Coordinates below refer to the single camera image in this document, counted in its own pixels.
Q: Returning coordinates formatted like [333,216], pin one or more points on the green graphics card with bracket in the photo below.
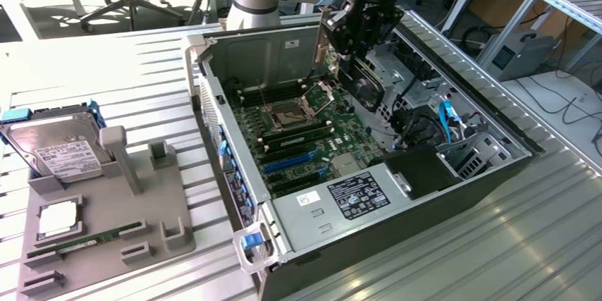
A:
[365,86]

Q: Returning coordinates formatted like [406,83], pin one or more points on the grey metal disk bay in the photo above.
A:
[414,86]

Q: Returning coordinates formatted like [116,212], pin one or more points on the open PC case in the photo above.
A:
[245,50]

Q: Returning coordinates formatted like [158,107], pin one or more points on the metal socket cover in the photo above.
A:
[319,98]

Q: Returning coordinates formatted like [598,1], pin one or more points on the thin locking lever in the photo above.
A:
[265,94]

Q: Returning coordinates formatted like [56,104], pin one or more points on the CPU socket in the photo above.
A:
[289,117]

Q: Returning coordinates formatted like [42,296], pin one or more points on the green motherboard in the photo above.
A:
[343,135]

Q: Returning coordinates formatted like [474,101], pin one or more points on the installed RAM stick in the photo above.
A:
[297,140]

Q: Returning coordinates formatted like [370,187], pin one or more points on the silver chipset heatsink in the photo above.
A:
[347,164]

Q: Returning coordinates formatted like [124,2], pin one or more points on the black plastic shroud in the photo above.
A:
[418,170]

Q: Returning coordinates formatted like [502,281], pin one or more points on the blue expansion slot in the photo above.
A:
[287,163]

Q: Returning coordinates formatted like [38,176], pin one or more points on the grey power supply unit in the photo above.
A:
[310,223]

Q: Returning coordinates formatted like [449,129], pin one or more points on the blue case latch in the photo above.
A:
[249,241]

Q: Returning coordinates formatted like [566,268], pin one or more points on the silver hard disk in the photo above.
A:
[62,153]

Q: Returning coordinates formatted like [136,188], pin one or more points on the blue disk caddy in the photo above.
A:
[14,116]

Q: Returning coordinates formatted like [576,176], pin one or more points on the grey plastic parts rack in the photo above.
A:
[99,209]

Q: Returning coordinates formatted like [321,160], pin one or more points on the silver CPU chip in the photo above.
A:
[58,218]

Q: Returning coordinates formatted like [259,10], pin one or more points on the green RAM stick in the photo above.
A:
[90,242]

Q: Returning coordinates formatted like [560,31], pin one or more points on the aluminium profile frame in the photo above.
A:
[565,1]

